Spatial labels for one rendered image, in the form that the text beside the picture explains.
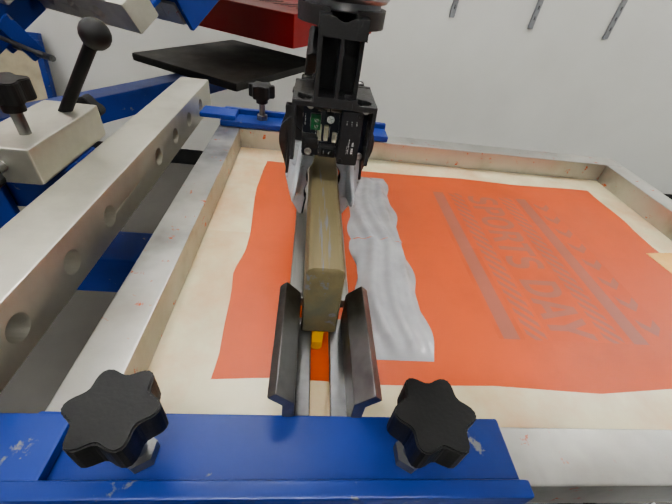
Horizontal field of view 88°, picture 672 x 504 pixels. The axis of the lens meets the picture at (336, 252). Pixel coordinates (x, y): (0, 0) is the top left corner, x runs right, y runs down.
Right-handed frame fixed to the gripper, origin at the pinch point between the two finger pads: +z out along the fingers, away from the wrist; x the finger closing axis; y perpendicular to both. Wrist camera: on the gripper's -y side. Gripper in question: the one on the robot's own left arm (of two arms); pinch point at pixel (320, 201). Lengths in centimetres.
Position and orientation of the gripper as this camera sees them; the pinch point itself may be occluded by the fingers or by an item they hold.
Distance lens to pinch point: 42.7
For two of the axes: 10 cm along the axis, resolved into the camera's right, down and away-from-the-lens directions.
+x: 9.9, 0.7, 1.1
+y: 0.4, 6.5, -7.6
